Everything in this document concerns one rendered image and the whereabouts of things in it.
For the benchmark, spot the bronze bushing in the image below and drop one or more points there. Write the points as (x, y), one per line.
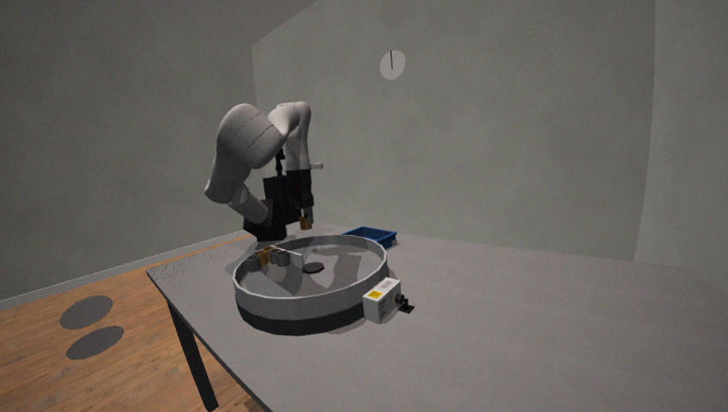
(267, 252)
(262, 257)
(303, 224)

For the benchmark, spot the blue plastic crate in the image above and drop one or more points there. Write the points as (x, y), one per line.
(383, 237)

